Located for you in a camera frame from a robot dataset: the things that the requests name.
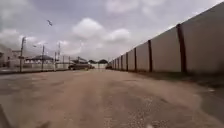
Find distant dark trees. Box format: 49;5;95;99
88;58;109;65

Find brown dirt road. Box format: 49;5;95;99
0;68;224;128

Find low building with dark roof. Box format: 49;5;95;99
24;54;56;65

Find dark verge strip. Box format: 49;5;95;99
133;70;224;89

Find row of utility poles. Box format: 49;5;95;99
18;35;73;73

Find pale building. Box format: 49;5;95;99
0;44;22;69

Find white wall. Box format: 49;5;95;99
89;63;108;70

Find long grey wall dark pillars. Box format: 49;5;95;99
110;1;224;75

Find low pale boundary wall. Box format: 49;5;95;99
0;62;71;73

